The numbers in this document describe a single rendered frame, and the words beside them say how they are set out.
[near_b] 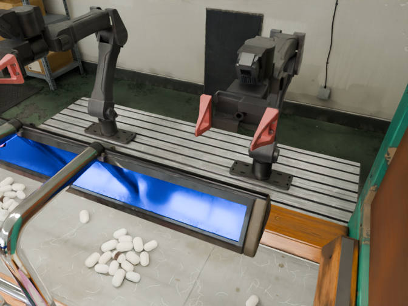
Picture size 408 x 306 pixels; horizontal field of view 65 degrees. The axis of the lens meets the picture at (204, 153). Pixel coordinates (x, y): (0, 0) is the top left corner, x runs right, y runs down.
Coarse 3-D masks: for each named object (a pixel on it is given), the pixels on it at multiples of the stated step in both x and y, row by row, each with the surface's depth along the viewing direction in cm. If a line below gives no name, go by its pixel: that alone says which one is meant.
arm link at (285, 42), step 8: (272, 32) 85; (280, 32) 87; (296, 32) 84; (280, 40) 80; (288, 40) 81; (296, 40) 82; (304, 40) 85; (280, 48) 76; (288, 48) 79; (296, 48) 90; (280, 56) 72; (288, 56) 82; (296, 56) 86; (280, 64) 68; (296, 64) 88; (296, 72) 89
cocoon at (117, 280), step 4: (116, 272) 68; (120, 272) 68; (124, 272) 69; (116, 276) 67; (120, 276) 67; (112, 280) 66; (116, 280) 66; (120, 280) 67; (112, 284) 67; (116, 284) 66; (120, 284) 67
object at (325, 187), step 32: (64, 128) 127; (128, 128) 127; (160, 128) 127; (192, 128) 127; (160, 160) 111; (192, 160) 111; (224, 160) 111; (288, 160) 111; (320, 160) 111; (288, 192) 99; (320, 192) 99; (352, 192) 99
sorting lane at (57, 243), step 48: (48, 240) 77; (96, 240) 77; (144, 240) 77; (192, 240) 77; (48, 288) 67; (96, 288) 67; (144, 288) 67; (192, 288) 67; (240, 288) 67; (288, 288) 67
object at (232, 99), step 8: (216, 96) 58; (224, 96) 58; (232, 96) 58; (240, 96) 57; (216, 104) 60; (224, 104) 59; (232, 104) 59; (224, 112) 60; (232, 112) 60; (240, 112) 57; (240, 120) 60; (248, 120) 59; (256, 120) 58; (248, 128) 59; (256, 128) 59
